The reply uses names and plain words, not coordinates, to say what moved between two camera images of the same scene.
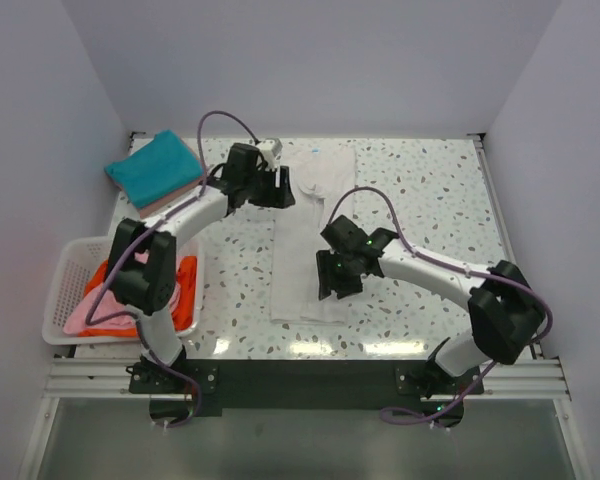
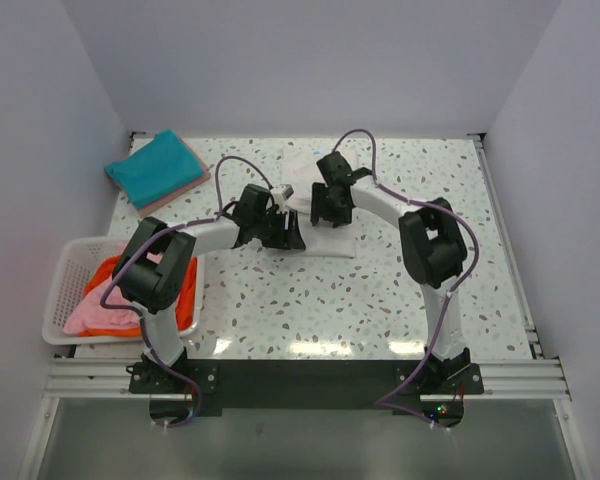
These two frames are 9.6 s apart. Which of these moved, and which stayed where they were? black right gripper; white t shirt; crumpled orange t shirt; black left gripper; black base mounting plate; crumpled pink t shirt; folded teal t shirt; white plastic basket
Moved: black left gripper; black right gripper; white t shirt
Stayed: white plastic basket; crumpled pink t shirt; black base mounting plate; folded teal t shirt; crumpled orange t shirt
